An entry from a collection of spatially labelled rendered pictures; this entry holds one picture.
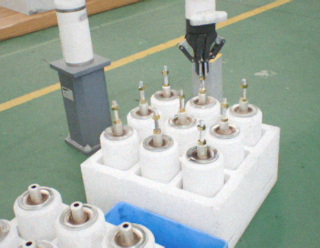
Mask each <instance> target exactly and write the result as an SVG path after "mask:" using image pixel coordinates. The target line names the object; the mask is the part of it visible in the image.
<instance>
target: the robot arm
mask: <svg viewBox="0 0 320 248"><path fill-rule="evenodd" d="M54 4H55V12H56V16H57V22H58V25H59V31H60V34H59V35H60V42H61V47H62V51H63V57H64V60H65V65H68V66H69V67H81V66H85V65H89V64H91V63H92V62H93V61H94V53H93V49H92V42H91V38H90V27H89V23H88V16H87V12H86V5H85V0H54ZM223 21H227V13H226V12H225V11H215V0H185V22H186V34H185V40H184V41H182V42H181V43H178V44H177V47H178V49H180V50H181V51H182V53H183V54H184V55H185V56H186V57H187V58H188V59H189V60H190V61H191V62H192V63H193V62H195V73H196V74H197V75H198V76H199V77H202V71H203V74H204V76H207V74H208V73H209V64H208V62H209V61H210V60H211V59H214V58H215V57H216V56H217V55H218V53H219V51H220V50H221V49H222V47H223V45H224V44H225V42H226V40H225V39H223V37H221V36H218V35H217V32H216V31H215V23H219V22H223ZM187 43H188V44H189V45H190V46H191V47H192V49H194V56H191V55H190V53H189V52H188V51H187V50H186V49H187V48H188V46H187ZM213 43H214V46H213V47H212V49H210V47H211V46H212V45H213ZM201 51H202V52H201ZM201 55H202V60H201ZM201 62H202V63H201Z"/></svg>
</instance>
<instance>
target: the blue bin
mask: <svg viewBox="0 0 320 248"><path fill-rule="evenodd" d="M104 216H105V222H107V223H111V224H112V225H115V226H118V225H121V224H122V223H124V222H128V223H136V224H139V225H142V226H144V227H146V228H148V230H150V231H151V232H152V234H153V236H154V240H155V243H156V244H159V245H161V246H163V247H165V248H228V243H227V241H226V240H223V239H221V238H219V237H217V236H213V235H211V234H208V233H206V232H202V231H200V230H198V229H195V228H193V227H189V226H187V225H185V224H183V223H179V222H176V221H174V220H172V219H168V218H165V217H164V216H161V215H158V214H156V213H153V212H151V211H147V210H144V209H142V208H140V207H136V206H135V205H132V204H130V203H127V202H123V201H120V202H117V203H116V204H115V205H114V206H113V207H112V208H110V210H109V211H107V212H106V214H104Z"/></svg>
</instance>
